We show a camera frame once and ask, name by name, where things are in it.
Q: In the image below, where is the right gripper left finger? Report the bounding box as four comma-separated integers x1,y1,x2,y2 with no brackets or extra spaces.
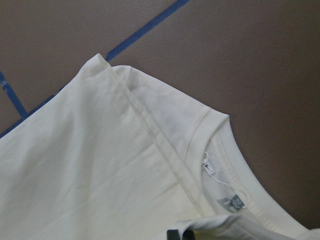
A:
167,227,180,240

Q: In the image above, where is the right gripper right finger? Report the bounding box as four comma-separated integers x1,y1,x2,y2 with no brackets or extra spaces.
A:
181,225,195,240

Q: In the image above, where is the white long-sleeve printed shirt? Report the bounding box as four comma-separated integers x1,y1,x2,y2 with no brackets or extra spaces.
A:
0,54,320,240

